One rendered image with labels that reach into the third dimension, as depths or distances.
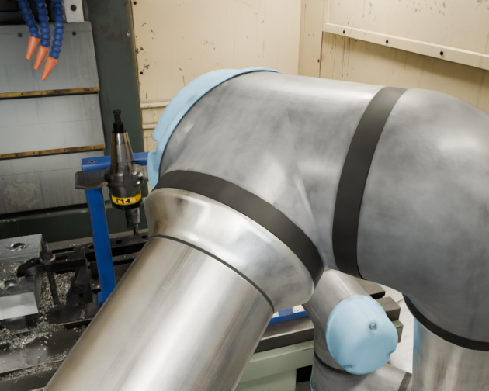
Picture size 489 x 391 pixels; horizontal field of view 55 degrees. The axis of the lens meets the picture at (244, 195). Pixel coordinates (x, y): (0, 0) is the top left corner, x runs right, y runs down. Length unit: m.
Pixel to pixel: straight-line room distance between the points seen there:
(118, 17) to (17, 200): 0.59
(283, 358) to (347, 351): 0.44
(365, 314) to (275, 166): 0.31
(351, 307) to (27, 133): 1.08
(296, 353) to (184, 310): 0.74
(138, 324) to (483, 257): 0.17
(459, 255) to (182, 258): 0.14
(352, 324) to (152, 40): 1.41
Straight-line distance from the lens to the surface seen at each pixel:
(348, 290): 0.56
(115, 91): 1.43
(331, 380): 0.61
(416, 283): 0.26
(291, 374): 1.03
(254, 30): 1.85
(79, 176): 0.85
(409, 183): 0.24
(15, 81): 1.38
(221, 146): 0.26
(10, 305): 1.00
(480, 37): 1.14
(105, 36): 1.40
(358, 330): 0.53
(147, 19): 1.76
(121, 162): 0.81
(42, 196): 1.49
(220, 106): 0.29
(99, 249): 0.94
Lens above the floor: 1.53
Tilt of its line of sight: 25 degrees down
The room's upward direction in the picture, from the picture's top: straight up
